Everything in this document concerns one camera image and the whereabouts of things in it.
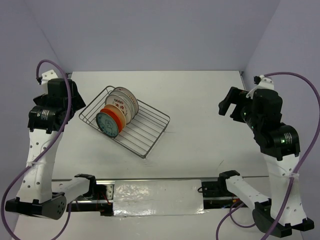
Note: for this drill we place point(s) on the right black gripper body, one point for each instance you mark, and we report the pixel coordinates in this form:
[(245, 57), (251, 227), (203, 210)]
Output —
[(250, 117)]

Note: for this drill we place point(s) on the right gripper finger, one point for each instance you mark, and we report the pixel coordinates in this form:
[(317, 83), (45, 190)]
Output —
[(231, 98), (236, 115)]

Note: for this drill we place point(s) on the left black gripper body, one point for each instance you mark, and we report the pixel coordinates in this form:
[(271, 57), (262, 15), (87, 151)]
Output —
[(76, 102)]

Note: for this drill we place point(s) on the blue patterned small plate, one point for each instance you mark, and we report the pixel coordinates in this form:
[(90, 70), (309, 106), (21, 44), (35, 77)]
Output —
[(107, 124)]

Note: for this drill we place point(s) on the orange plastic plate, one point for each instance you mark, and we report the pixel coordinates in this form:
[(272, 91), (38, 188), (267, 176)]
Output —
[(115, 115)]

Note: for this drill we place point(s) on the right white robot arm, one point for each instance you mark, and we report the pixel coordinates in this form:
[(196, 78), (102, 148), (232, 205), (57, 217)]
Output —
[(260, 108)]

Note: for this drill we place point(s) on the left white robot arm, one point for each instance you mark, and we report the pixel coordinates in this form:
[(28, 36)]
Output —
[(35, 197)]

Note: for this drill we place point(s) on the white plate red lettering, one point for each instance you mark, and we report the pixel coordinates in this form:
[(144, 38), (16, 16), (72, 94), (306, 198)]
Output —
[(120, 103)]

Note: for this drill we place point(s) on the cream peach plate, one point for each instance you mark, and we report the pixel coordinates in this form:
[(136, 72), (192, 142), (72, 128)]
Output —
[(122, 116)]

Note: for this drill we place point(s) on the silver foil sheet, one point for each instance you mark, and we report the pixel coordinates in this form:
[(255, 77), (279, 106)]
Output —
[(157, 198)]

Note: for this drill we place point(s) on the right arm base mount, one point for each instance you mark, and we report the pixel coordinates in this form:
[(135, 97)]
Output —
[(215, 195)]

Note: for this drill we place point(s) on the grey wire dish rack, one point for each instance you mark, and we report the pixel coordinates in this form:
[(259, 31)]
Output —
[(141, 135)]

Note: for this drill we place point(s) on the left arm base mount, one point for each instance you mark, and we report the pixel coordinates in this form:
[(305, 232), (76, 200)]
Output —
[(100, 201)]

